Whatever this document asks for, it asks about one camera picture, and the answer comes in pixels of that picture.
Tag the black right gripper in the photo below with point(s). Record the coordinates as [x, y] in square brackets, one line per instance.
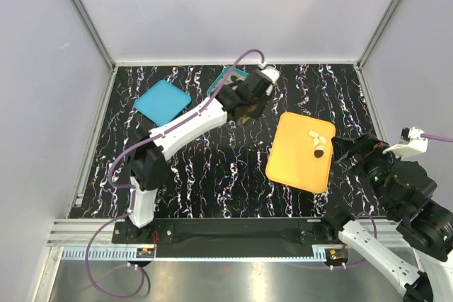
[373, 148]

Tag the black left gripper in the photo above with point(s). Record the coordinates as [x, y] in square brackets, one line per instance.
[255, 114]

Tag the teal box lid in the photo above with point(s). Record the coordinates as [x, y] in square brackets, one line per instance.
[162, 103]

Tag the metal tongs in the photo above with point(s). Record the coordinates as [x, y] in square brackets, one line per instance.
[243, 120]

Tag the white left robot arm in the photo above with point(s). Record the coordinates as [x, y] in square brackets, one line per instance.
[148, 164]

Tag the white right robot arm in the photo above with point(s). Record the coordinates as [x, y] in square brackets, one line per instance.
[405, 192]

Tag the teal chocolate box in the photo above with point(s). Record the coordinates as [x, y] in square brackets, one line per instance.
[224, 77]

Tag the dark oval chocolate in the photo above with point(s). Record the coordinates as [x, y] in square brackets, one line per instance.
[318, 153]

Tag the white rectangular chocolate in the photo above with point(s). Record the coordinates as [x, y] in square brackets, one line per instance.
[313, 134]

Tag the yellow plastic tray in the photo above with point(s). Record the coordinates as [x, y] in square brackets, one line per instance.
[292, 162]

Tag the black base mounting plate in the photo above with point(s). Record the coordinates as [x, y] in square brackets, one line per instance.
[231, 239]

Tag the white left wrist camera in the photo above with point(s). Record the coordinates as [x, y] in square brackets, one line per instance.
[272, 73]

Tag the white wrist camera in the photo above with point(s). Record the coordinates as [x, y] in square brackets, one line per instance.
[272, 73]
[412, 143]

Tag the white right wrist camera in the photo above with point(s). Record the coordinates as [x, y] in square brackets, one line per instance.
[412, 143]

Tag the aluminium slotted rail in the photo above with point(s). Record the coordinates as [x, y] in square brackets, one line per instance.
[92, 239]

